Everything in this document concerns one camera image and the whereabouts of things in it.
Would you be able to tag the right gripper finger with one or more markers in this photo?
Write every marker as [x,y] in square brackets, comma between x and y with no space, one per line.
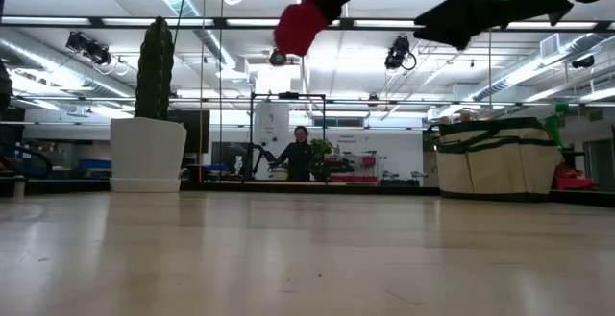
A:
[461,35]
[456,13]

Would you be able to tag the green plastic spray bottle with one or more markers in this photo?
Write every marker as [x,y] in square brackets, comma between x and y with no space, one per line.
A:
[555,126]

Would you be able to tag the red black gardening glove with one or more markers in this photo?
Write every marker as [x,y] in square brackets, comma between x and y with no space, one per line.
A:
[298,30]

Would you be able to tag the black background robot arm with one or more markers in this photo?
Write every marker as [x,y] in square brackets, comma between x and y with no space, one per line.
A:
[259,155]

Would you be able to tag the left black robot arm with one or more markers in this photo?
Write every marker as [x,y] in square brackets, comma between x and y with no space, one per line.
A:
[4,90]

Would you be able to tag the beige green gardening bag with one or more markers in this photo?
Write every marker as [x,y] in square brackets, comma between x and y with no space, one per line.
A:
[495,167]

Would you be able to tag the red bin rack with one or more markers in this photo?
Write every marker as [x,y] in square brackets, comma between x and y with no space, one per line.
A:
[367,161]

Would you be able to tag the leafy green potted plant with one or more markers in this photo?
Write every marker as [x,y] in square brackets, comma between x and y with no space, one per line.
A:
[321,148]

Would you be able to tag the black round ceiling lamp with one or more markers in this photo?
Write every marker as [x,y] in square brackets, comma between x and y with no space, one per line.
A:
[278,60]

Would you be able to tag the red storage bin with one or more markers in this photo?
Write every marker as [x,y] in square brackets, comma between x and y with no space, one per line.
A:
[574,183]

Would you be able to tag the person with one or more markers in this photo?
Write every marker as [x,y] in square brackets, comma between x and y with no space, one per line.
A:
[300,160]

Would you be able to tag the black monitor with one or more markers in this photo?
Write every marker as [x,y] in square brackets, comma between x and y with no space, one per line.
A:
[192,131]

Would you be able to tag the tall green cactus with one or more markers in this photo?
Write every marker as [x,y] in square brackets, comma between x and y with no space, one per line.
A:
[154,76]

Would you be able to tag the white plant pot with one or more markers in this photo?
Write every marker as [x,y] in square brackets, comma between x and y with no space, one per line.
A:
[144,157]

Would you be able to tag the black studio light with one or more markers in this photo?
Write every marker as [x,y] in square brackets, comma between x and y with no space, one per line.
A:
[96,53]

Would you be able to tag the blue storage bin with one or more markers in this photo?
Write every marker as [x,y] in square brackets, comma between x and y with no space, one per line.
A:
[96,164]

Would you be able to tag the white clamp foot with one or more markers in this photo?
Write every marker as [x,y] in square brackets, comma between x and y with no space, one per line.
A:
[19,188]

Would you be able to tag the silver air duct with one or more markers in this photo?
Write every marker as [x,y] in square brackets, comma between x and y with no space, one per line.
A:
[576,44]
[48,60]

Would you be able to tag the black background rig frame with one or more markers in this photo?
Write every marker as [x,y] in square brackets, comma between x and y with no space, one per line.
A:
[288,96]

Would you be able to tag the black overhead frame beam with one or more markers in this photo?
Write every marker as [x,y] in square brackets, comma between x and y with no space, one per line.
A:
[144,24]

